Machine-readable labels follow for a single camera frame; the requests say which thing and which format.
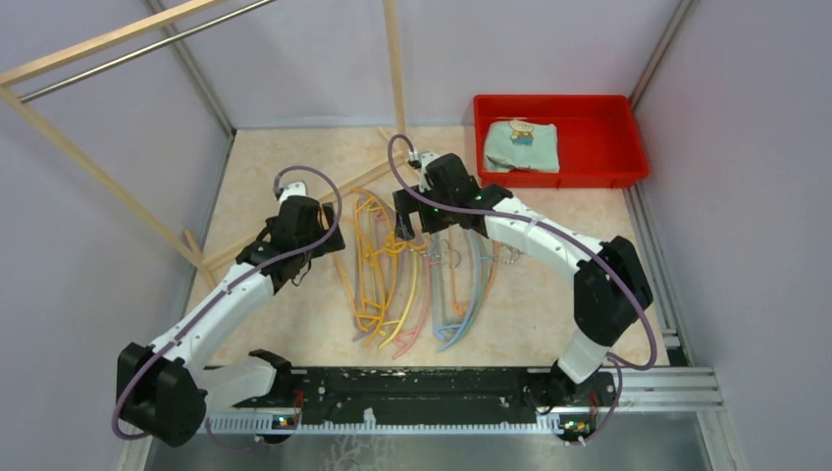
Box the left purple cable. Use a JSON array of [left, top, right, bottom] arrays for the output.
[[111, 165, 344, 442]]

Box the wooden clothes rack frame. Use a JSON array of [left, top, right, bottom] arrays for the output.
[[0, 0, 431, 288]]

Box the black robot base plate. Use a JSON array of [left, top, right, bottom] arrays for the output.
[[238, 367, 616, 426]]

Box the orange wire hanger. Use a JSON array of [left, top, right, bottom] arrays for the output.
[[448, 227, 501, 319]]

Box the blue wire hanger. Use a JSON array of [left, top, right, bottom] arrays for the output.
[[431, 230, 494, 352]]

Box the white cable duct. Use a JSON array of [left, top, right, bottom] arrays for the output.
[[208, 412, 564, 436]]

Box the orange plastic hanger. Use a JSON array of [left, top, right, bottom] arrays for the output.
[[344, 187, 431, 358], [334, 187, 401, 344]]

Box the yellow wire hanger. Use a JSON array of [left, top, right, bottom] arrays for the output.
[[378, 251, 420, 349]]

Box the red plastic bin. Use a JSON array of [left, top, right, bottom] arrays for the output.
[[472, 94, 650, 189]]

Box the pink wire hanger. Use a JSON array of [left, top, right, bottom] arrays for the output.
[[391, 262, 433, 360]]

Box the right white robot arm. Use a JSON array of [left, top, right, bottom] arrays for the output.
[[393, 152, 652, 404]]

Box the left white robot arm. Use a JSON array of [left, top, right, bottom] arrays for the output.
[[111, 182, 345, 447]]

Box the purple wire hanger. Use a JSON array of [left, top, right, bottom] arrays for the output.
[[342, 258, 434, 355]]

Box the green wire hanger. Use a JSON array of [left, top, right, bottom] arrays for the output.
[[428, 232, 494, 349]]

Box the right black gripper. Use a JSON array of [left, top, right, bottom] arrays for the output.
[[392, 183, 456, 241]]

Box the metal hanging rod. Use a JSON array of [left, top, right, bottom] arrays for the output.
[[1, 1, 272, 103]]

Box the light green folded garment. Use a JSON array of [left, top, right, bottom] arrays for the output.
[[484, 119, 561, 173]]

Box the aluminium frame rail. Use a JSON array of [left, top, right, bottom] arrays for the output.
[[526, 366, 724, 412]]

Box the purple cable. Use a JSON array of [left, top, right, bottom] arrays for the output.
[[387, 133, 659, 445], [111, 165, 344, 442]]

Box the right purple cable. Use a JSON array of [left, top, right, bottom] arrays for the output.
[[387, 133, 659, 445]]

